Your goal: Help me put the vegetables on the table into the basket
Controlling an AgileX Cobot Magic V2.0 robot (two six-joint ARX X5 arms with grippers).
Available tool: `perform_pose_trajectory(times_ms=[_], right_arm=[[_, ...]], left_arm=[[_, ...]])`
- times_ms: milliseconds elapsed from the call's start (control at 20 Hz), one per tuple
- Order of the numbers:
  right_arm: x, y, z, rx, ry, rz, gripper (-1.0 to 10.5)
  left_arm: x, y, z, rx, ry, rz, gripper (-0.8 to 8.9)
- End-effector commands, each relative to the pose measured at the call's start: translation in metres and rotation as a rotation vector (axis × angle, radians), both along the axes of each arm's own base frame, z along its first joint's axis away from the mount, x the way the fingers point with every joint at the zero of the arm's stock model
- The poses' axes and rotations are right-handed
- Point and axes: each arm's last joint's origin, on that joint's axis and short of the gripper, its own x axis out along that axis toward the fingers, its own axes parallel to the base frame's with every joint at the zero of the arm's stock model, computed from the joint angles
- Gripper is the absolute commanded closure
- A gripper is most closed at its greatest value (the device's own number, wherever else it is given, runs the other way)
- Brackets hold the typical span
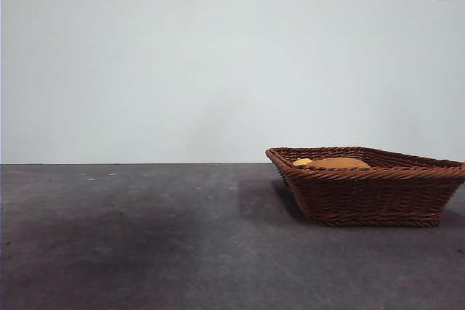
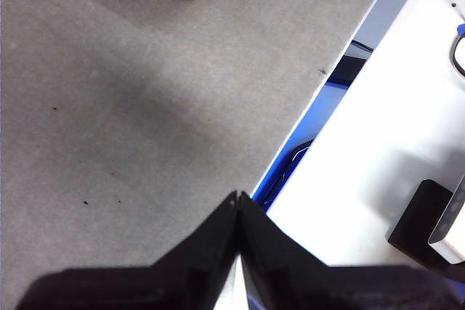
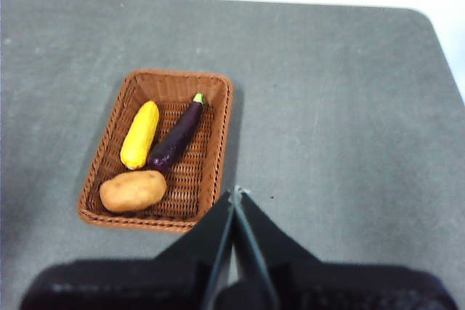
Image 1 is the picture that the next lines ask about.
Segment brown potato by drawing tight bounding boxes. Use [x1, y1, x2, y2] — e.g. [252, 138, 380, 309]
[308, 157, 372, 170]

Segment brown wicker basket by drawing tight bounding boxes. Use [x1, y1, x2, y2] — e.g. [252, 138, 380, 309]
[264, 146, 465, 228]

